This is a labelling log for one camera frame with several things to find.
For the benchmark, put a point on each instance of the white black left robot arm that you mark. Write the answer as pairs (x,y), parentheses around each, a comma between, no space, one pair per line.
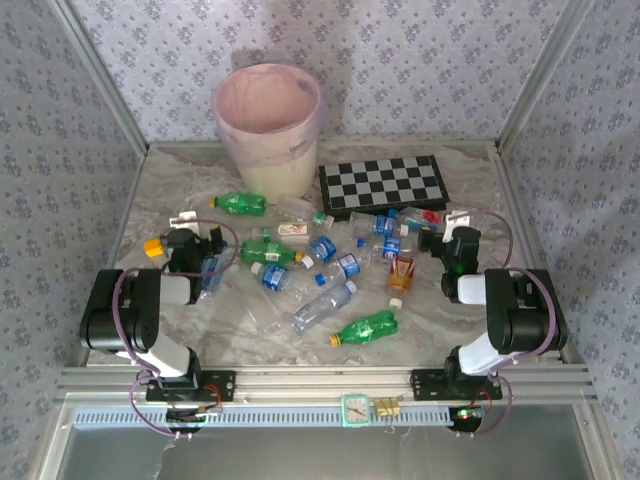
(125,310)

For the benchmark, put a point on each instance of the cream bin with pink liner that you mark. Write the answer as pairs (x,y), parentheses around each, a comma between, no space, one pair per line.
(270,165)

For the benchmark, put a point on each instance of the green bottle yellow cap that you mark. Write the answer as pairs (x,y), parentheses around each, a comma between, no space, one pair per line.
(367,327)
(242,203)
(265,251)

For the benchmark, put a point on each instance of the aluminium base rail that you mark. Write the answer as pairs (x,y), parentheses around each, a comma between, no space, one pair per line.
(320,382)

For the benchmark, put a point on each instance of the orange juice bottle white cap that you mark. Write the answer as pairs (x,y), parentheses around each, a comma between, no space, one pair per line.
(401,275)

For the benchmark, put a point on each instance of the clear bottle red label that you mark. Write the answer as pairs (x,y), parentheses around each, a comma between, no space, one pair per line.
(425,216)

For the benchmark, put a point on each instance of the black grey folding chessboard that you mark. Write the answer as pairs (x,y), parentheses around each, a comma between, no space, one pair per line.
(382,182)

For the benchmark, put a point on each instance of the aluminium back rail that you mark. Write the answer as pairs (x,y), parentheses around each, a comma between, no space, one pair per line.
(400,142)

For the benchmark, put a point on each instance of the clear bottle without label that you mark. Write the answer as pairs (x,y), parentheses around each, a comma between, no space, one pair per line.
(260,307)

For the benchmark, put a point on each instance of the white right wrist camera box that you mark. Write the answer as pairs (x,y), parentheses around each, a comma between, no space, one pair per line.
(457,222)

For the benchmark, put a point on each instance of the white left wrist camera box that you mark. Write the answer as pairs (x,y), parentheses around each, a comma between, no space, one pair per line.
(184,221)

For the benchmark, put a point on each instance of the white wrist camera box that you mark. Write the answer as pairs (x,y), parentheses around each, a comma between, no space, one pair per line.
(184,221)
(457,222)

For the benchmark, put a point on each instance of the clear bottle blue label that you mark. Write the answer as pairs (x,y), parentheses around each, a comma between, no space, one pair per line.
(214,280)
(370,223)

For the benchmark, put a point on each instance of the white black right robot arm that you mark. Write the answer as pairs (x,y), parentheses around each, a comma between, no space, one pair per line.
(520,310)

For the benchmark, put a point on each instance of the small green square clock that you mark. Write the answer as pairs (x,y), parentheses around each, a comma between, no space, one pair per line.
(356,411)

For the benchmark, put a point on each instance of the grey metal front panel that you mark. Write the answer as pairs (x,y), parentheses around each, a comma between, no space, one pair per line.
(320,452)

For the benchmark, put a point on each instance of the aluminium frame post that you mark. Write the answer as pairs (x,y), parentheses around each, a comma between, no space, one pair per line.
(100,75)
(545,75)

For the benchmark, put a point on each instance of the blue label bottle white cap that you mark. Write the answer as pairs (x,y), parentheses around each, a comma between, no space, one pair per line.
(322,248)
(274,276)

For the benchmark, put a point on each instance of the tall clear bottle blue cap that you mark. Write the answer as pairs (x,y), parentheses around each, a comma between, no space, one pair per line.
(322,307)

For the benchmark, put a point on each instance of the aluminium side rail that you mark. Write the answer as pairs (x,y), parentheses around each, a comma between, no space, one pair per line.
(520,220)

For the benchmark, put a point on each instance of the yellow connector block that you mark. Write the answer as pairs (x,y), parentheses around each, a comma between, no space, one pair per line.
(387,407)

